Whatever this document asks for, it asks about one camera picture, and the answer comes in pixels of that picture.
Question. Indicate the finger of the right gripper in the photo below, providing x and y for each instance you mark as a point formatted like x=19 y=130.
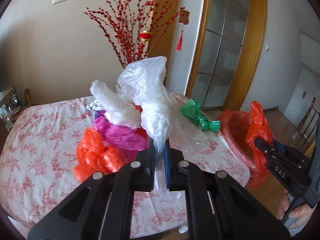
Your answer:
x=263 y=146

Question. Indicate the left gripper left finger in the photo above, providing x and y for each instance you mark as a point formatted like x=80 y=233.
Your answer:
x=101 y=207

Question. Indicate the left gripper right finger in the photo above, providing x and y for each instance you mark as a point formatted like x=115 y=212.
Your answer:
x=218 y=207

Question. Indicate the red bin liner bag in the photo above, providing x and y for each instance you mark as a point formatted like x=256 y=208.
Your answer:
x=258 y=129

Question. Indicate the green plastic bag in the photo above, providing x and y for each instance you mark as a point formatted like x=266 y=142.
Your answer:
x=192 y=111

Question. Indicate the clear plastic bag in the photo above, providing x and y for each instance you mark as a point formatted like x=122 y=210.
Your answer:
x=142 y=81

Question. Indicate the right human hand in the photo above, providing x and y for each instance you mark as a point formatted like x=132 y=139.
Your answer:
x=301 y=214

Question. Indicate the pink laundry basket bin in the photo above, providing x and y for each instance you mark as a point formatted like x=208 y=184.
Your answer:
x=235 y=126

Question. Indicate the wooden chair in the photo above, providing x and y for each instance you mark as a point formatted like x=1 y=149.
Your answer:
x=304 y=137

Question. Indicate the orange plastic bag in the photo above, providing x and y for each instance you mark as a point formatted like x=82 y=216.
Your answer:
x=93 y=156

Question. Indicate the magenta plastic bag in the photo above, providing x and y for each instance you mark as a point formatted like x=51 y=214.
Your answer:
x=125 y=138

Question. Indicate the floral tablecloth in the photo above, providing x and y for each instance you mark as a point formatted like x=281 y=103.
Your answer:
x=43 y=160

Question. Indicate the white plastic bag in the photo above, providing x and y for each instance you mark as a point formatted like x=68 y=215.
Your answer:
x=117 y=111

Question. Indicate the black white patterned wrapper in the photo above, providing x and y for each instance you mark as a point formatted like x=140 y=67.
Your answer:
x=95 y=106

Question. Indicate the glass panel door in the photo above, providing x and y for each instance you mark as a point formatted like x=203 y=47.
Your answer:
x=224 y=36

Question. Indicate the dark wooden tv cabinet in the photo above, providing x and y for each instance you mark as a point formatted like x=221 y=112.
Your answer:
x=10 y=105

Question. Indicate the red tassel door charm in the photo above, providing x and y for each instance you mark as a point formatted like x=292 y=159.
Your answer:
x=183 y=20

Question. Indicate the red lantern ornament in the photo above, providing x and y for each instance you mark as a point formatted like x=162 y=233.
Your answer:
x=145 y=36

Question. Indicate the red berry branches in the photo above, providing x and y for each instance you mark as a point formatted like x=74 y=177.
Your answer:
x=123 y=20

